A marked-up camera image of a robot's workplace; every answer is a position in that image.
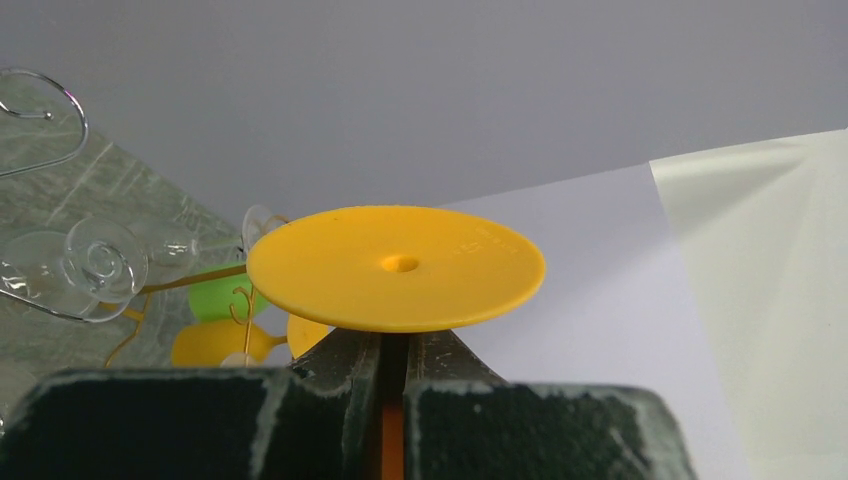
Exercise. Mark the orange plastic wine glass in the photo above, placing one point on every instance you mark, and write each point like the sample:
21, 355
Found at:
384, 281
227, 342

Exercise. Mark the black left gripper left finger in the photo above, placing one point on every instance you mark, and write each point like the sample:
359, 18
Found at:
185, 424

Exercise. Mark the chrome wire glass rack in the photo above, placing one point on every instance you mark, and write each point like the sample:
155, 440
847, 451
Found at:
55, 171

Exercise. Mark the clear wine glass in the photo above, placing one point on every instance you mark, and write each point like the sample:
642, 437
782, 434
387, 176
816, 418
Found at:
173, 250

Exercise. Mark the clear ribbed glass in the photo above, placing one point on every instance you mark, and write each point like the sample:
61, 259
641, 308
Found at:
89, 274

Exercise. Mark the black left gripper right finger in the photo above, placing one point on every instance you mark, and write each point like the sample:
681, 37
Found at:
464, 421

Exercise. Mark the green plastic wine glass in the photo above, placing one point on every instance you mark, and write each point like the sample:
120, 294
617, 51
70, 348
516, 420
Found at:
210, 301

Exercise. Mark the gold wire glass rack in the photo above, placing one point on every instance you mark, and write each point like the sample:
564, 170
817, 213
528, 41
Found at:
256, 303

